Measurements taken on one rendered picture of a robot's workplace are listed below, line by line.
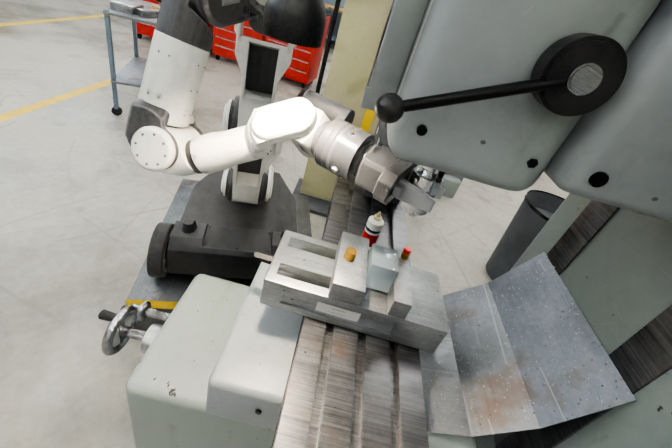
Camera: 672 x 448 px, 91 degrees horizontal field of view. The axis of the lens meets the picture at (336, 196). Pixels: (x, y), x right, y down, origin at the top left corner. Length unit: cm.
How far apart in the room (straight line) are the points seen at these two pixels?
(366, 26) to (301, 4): 179
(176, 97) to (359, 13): 165
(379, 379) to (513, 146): 44
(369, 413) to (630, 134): 51
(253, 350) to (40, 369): 119
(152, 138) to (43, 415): 125
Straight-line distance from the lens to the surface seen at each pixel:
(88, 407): 167
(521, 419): 75
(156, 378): 84
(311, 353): 64
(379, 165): 51
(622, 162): 45
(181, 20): 65
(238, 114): 110
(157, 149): 65
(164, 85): 66
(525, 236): 245
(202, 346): 87
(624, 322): 73
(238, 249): 126
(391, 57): 45
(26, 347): 187
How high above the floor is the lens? 147
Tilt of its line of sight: 32 degrees down
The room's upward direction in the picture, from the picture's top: 17 degrees clockwise
